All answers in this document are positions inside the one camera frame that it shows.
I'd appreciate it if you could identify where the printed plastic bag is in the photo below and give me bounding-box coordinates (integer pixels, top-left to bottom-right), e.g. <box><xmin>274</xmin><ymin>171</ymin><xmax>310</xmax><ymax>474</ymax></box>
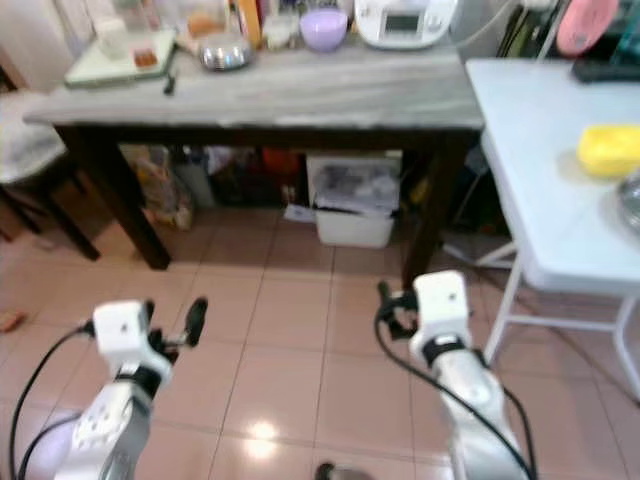
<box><xmin>119</xmin><ymin>147</ymin><xmax>192</xmax><ymax>232</ymax></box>

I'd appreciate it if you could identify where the purple bowl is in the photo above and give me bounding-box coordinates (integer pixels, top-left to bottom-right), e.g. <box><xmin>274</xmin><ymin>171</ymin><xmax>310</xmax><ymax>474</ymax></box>
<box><xmin>299</xmin><ymin>7</ymin><xmax>351</xmax><ymax>54</ymax></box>

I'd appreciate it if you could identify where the small steel bowl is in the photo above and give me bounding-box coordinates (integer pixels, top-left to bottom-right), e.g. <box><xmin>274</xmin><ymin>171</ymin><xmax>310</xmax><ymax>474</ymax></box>
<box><xmin>197</xmin><ymin>35</ymin><xmax>254</xmax><ymax>72</ymax></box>

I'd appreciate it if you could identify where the pink round object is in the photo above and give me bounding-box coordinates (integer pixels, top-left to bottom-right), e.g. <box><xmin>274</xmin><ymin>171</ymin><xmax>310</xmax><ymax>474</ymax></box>
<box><xmin>555</xmin><ymin>0</ymin><xmax>620</xmax><ymax>59</ymax></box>

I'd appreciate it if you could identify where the orange food container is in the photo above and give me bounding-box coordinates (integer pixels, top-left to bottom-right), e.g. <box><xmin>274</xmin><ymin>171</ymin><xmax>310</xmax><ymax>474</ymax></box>
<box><xmin>182</xmin><ymin>6</ymin><xmax>229</xmax><ymax>41</ymax></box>

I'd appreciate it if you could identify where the dark robot foot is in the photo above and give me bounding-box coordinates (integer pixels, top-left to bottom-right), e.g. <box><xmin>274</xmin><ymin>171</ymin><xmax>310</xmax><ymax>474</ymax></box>
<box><xmin>314</xmin><ymin>461</ymin><xmax>373</xmax><ymax>480</ymax></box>

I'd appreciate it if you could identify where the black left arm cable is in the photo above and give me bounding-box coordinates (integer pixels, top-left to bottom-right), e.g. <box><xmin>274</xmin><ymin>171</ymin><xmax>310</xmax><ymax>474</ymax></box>
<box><xmin>8</xmin><ymin>320</ymin><xmax>99</xmax><ymax>480</ymax></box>

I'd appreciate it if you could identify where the dark chair with cushion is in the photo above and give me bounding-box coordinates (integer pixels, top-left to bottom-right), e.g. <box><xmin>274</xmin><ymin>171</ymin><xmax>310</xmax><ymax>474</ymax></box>
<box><xmin>0</xmin><ymin>40</ymin><xmax>102</xmax><ymax>263</ymax></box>

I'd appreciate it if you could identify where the white rice cooker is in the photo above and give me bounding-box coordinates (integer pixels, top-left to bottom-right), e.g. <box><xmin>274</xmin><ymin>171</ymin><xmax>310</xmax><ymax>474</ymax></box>
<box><xmin>354</xmin><ymin>0</ymin><xmax>460</xmax><ymax>50</ymax></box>

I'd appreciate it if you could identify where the large steel bowl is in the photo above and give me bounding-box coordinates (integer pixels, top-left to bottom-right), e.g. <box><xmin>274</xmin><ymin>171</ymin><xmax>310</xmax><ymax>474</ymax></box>
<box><xmin>617</xmin><ymin>169</ymin><xmax>640</xmax><ymax>237</ymax></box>

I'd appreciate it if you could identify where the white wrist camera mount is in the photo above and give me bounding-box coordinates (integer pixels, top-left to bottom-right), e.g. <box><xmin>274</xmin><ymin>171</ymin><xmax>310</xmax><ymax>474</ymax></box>
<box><xmin>409</xmin><ymin>270</ymin><xmax>472</xmax><ymax>363</ymax></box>
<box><xmin>92</xmin><ymin>299</ymin><xmax>172</xmax><ymax>380</ymax></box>

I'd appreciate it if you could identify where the brown slipper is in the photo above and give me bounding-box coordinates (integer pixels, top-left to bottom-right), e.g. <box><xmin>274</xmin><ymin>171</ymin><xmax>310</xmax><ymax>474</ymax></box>
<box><xmin>0</xmin><ymin>309</ymin><xmax>27</xmax><ymax>334</ymax></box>

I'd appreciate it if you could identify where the pale green tray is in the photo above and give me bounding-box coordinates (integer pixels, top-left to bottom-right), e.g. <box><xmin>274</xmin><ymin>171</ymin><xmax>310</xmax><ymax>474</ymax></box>
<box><xmin>63</xmin><ymin>27</ymin><xmax>177</xmax><ymax>90</ymax></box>

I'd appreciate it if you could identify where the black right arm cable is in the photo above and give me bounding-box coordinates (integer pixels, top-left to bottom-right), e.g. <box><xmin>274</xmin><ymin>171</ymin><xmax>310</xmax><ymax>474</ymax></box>
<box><xmin>373</xmin><ymin>305</ymin><xmax>539</xmax><ymax>480</ymax></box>

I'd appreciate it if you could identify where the dark wooden marble-top table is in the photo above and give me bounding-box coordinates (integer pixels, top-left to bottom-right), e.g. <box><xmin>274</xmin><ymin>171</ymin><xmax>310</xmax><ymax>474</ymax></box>
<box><xmin>22</xmin><ymin>44</ymin><xmax>487</xmax><ymax>292</ymax></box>

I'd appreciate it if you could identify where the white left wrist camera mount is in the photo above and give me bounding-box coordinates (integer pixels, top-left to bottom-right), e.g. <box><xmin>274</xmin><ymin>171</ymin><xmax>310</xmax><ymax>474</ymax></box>
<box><xmin>92</xmin><ymin>299</ymin><xmax>172</xmax><ymax>380</ymax></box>

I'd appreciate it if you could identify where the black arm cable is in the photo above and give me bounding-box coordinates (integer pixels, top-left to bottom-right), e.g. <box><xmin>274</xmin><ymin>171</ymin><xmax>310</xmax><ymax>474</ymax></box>
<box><xmin>8</xmin><ymin>320</ymin><xmax>99</xmax><ymax>480</ymax></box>
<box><xmin>373</xmin><ymin>305</ymin><xmax>539</xmax><ymax>480</ymax></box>

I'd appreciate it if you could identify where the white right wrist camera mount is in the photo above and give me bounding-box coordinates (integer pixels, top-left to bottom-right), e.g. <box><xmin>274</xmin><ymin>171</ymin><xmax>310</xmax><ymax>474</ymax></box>
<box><xmin>409</xmin><ymin>270</ymin><xmax>472</xmax><ymax>363</ymax></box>

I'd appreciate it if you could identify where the white cup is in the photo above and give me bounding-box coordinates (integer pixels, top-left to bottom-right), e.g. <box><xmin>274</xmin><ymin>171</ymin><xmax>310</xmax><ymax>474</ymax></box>
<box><xmin>94</xmin><ymin>17</ymin><xmax>132</xmax><ymax>60</ymax></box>

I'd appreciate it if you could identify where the flat black device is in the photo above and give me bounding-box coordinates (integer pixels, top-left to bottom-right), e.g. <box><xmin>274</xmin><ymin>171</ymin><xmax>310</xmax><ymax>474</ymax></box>
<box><xmin>572</xmin><ymin>55</ymin><xmax>640</xmax><ymax>84</ymax></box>

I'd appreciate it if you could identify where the yellow sponge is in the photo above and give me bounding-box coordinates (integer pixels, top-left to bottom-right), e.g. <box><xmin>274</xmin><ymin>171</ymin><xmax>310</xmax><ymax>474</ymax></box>
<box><xmin>576</xmin><ymin>122</ymin><xmax>640</xmax><ymax>182</ymax></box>

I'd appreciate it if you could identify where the white plastic storage bin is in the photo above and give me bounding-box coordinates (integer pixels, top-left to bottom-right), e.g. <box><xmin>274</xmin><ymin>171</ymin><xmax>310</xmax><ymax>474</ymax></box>
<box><xmin>304</xmin><ymin>151</ymin><xmax>402</xmax><ymax>250</ymax></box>

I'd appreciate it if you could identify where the white folding table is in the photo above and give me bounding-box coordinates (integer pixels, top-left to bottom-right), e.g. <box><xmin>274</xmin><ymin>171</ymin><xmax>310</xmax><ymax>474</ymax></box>
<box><xmin>443</xmin><ymin>56</ymin><xmax>640</xmax><ymax>403</ymax></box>

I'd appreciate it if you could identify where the clear glass jar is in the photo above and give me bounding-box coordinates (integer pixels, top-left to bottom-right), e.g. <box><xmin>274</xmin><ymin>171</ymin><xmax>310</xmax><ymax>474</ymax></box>
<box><xmin>259</xmin><ymin>11</ymin><xmax>302</xmax><ymax>52</ymax></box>

